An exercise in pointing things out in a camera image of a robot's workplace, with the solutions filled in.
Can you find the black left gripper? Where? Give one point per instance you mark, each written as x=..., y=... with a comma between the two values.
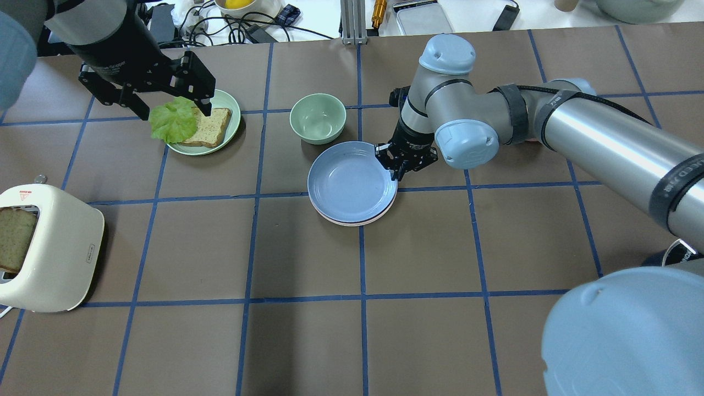
x=116, y=50

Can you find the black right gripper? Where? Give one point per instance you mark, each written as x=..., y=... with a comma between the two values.
x=411, y=141

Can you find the blue plate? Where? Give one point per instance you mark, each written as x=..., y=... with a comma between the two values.
x=347, y=184

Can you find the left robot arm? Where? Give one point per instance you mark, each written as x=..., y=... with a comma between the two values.
x=22, y=25

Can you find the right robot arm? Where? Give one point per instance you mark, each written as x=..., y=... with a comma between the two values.
x=637, y=331

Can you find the green lettuce leaf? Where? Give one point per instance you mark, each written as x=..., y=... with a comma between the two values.
x=175, y=121

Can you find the bread slice on plate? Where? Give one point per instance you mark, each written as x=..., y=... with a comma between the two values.
x=210, y=130

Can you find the green plate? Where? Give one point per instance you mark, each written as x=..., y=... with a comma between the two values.
x=221, y=100

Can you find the green bowl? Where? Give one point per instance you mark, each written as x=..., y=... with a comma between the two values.
x=318, y=118

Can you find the kitchen scale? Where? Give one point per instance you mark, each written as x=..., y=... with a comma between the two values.
x=421, y=18

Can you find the black power adapter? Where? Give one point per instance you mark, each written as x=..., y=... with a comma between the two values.
x=507, y=17

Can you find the bread slice in toaster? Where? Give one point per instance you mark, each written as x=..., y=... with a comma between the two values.
x=17, y=228

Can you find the cream toaster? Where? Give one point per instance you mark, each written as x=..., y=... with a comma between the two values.
x=60, y=261

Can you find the aluminium frame post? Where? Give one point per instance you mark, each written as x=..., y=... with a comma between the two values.
x=353, y=22

